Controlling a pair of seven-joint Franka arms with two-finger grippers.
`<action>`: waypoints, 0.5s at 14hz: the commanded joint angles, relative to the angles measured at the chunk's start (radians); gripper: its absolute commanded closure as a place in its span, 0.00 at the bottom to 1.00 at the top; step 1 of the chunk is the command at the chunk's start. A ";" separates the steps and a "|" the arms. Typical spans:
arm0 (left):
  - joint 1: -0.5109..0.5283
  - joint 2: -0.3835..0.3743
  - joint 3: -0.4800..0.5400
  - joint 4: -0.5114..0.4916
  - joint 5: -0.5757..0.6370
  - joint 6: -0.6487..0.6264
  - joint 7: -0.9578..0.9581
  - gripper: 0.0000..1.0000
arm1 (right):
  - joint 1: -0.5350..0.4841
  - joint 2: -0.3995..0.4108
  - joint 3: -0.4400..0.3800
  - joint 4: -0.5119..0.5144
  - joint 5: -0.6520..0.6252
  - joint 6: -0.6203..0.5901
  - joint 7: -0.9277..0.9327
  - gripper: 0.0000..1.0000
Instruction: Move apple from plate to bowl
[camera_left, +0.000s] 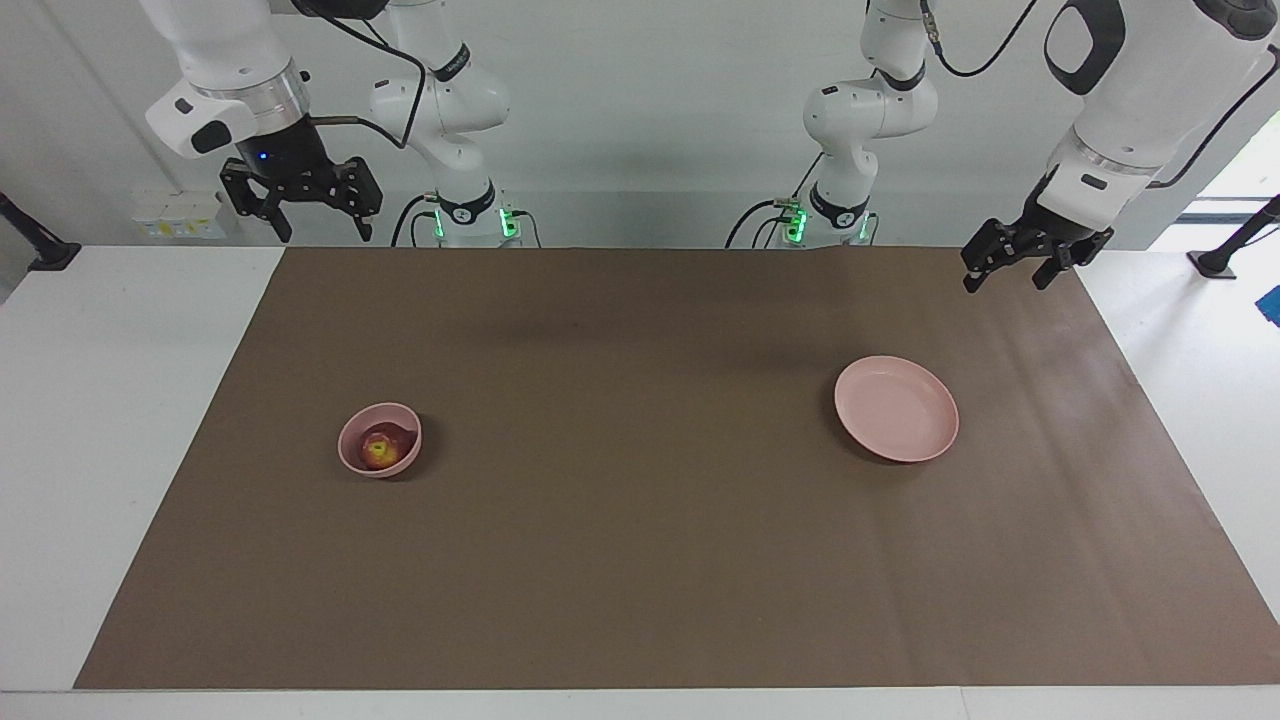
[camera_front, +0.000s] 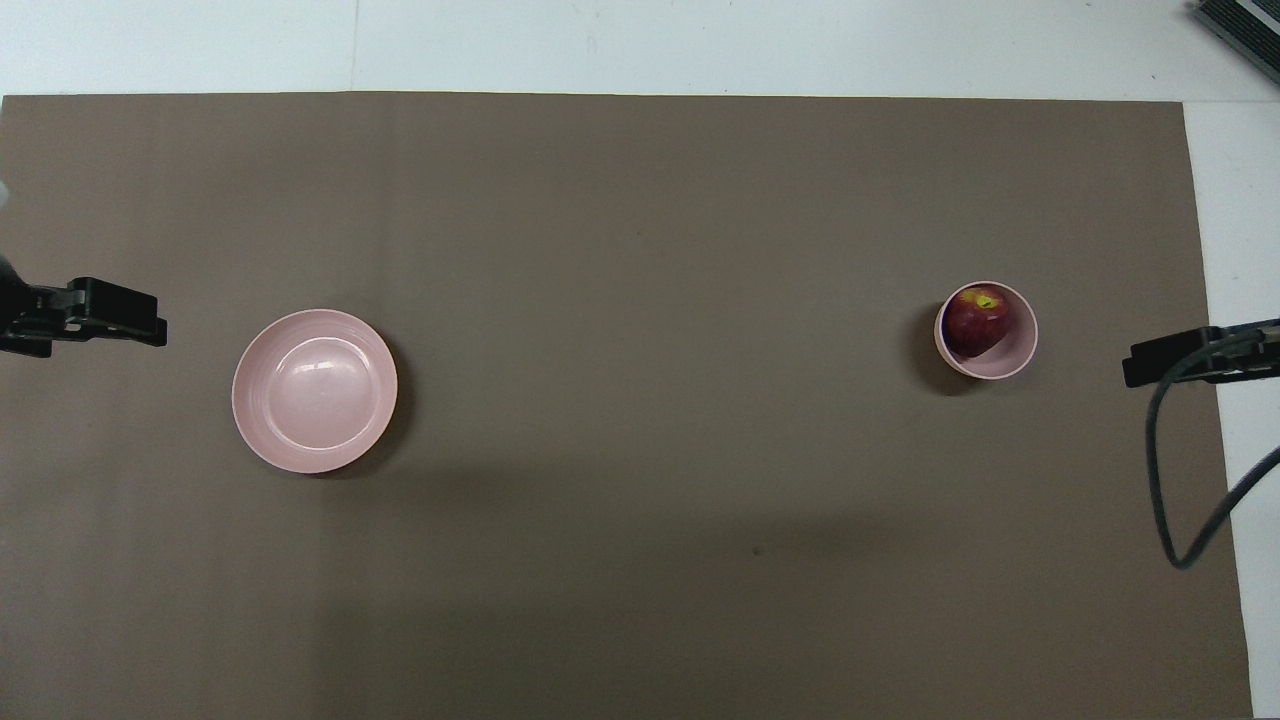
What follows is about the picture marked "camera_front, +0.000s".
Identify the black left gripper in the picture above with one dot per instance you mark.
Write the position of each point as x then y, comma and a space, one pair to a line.
25, 315

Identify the dark red apple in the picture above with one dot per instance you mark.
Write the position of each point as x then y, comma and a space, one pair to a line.
975, 322

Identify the pink bowl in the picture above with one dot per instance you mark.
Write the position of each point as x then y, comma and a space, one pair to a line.
1020, 350

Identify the pink plate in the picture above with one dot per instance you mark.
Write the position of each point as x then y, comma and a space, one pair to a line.
315, 390

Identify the brown table mat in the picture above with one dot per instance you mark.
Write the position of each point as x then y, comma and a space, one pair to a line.
640, 250

